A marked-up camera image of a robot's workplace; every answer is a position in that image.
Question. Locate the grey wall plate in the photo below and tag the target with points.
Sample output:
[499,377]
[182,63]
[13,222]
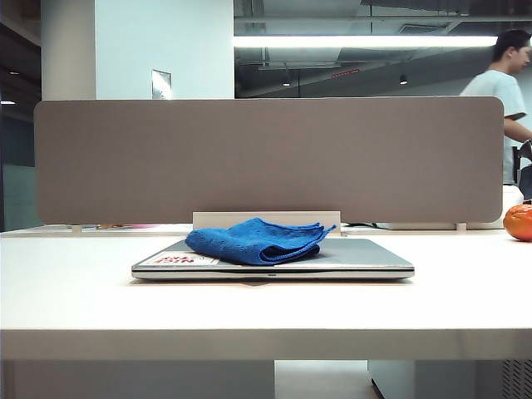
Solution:
[161,84]

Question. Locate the black office chair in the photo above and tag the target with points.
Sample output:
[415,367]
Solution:
[527,162]

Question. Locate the white plastic object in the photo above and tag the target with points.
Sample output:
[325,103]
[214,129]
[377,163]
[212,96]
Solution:
[513,195]

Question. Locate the grey closed laptop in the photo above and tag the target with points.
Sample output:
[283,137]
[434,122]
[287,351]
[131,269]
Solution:
[357,257]

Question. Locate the red white laptop sticker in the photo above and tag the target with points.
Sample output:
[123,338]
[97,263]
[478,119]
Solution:
[183,259]

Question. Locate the white divider bracket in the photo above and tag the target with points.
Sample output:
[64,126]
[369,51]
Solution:
[76,228]
[461,226]

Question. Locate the brown fabric desk divider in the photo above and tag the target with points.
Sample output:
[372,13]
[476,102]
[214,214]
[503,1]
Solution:
[291,162]

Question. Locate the orange tangerine fruit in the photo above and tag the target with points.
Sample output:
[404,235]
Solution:
[519,222]

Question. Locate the blue microfiber rag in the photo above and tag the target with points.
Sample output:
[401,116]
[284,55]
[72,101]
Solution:
[249,243]

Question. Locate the long ceiling light strip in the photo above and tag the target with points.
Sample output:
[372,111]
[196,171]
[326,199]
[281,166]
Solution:
[353,41]

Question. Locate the red ceiling sign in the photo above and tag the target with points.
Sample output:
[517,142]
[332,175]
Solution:
[345,73]

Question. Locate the person in white t-shirt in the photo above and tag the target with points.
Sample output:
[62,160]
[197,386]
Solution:
[498,85]

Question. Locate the perforated grey desk panel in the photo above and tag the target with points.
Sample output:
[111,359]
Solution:
[517,380]

